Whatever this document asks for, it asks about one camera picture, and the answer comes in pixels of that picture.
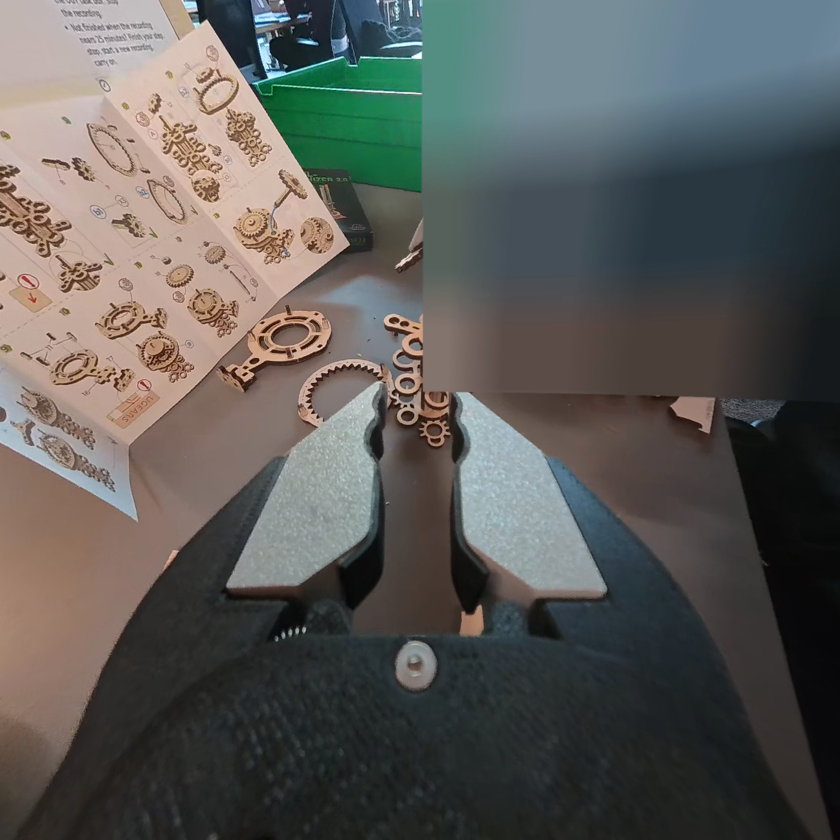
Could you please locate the white printed instruction sheet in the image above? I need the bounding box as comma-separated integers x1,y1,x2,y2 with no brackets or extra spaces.
0,0,179,94

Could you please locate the dark model kit box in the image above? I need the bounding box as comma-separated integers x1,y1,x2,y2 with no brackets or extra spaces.
308,169,374,252

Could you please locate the person's dark clothing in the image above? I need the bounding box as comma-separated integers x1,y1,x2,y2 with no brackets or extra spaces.
722,399,840,840

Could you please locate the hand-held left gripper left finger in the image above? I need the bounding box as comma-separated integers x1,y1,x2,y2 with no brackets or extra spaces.
226,382,388,610

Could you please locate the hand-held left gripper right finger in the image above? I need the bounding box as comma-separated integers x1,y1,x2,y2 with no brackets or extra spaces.
449,392,608,614

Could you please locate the wooden toothed ring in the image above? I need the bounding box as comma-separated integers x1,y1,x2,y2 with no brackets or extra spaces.
298,360,395,427

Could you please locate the folded assembly instruction leaflet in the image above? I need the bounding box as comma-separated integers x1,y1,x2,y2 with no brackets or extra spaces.
0,20,350,521

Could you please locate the wooden round frame part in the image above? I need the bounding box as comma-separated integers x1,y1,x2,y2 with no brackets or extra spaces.
218,307,329,393

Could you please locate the green plastic bin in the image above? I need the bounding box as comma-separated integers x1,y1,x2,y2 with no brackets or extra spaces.
252,56,423,193

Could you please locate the wooden part with round holes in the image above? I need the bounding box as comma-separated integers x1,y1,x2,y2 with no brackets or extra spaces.
384,314,454,427

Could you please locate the wooden scrap piece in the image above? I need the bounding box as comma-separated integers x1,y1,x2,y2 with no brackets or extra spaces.
669,397,715,434

